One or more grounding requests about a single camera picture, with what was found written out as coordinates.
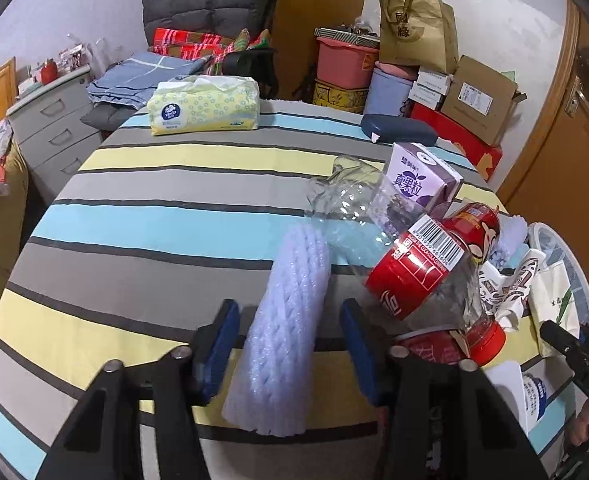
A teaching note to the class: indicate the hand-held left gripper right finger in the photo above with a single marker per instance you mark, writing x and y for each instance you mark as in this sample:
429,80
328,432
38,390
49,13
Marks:
359,355

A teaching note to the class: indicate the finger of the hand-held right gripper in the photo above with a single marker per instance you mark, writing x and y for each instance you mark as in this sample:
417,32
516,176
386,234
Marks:
556,335

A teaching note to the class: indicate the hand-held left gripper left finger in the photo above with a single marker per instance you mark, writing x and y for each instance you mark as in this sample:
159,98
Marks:
222,350

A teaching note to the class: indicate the white foam net sleeve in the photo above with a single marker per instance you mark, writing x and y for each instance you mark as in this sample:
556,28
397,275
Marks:
279,335

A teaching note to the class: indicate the white trash bin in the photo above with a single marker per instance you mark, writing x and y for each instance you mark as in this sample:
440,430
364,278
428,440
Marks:
581,280

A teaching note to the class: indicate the white paper cup blue print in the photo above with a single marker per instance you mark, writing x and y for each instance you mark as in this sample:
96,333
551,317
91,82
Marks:
516,390

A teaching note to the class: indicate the clear bottle with red label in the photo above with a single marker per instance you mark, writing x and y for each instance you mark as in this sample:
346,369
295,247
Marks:
409,270

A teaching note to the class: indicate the purple drink carton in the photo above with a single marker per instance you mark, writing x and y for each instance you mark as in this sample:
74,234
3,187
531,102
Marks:
414,175

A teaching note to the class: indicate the white bag with green print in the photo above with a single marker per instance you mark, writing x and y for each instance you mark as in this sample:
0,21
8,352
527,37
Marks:
554,300

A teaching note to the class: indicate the brown printed white paper bag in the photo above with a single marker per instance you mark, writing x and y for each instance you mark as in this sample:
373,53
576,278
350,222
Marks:
509,285

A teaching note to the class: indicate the white bubble foam piece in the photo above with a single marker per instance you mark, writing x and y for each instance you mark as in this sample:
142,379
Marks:
511,237

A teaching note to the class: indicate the red cartoon drink can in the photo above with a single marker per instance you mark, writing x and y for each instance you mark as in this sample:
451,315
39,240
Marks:
474,230

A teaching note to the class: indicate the striped tablecloth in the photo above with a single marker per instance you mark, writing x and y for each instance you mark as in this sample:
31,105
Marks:
149,210

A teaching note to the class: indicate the wooden door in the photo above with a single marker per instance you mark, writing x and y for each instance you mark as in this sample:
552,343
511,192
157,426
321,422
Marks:
549,160

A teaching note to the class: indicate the red gift box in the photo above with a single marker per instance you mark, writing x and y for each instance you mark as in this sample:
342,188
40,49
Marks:
474,150

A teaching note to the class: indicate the dark blue glasses case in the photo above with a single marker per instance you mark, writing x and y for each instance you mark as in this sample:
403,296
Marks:
399,129

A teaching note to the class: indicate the yellow tissue pack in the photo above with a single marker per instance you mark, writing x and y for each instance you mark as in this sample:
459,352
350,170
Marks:
204,107

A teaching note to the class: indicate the open cardboard box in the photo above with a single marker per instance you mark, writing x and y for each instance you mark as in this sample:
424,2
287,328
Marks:
474,95

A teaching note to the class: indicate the yellow patterned box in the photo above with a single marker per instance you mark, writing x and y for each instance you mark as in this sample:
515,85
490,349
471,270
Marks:
339,95

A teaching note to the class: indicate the small white box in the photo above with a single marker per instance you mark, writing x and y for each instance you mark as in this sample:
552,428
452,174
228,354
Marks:
432,89
437,76
424,101

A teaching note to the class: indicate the light blue round bin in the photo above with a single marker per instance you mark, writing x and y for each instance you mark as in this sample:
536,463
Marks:
387,92

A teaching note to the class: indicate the grey drawer cabinet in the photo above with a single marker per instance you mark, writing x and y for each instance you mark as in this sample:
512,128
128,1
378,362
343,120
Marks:
54,130

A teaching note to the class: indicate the blue folded blanket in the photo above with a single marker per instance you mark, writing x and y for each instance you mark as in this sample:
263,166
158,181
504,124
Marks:
134,75

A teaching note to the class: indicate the black office chair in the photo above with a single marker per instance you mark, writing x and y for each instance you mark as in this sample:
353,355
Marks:
254,62

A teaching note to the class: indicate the pink plastic tub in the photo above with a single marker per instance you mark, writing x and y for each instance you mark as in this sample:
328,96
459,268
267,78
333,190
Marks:
344,60

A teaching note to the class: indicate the red plaid cloth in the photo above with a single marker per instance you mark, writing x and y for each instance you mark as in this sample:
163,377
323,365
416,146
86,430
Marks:
189,45

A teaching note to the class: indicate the patterned flat box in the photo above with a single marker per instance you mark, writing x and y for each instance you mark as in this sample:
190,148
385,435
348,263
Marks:
344,32

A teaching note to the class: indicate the small red jar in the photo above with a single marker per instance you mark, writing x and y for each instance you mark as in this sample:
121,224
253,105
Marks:
49,71

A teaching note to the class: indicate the grey quilted cushion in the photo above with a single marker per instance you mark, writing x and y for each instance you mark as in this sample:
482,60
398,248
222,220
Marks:
199,5

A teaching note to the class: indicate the wooden wardrobe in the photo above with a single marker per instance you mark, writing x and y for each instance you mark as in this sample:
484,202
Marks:
319,0

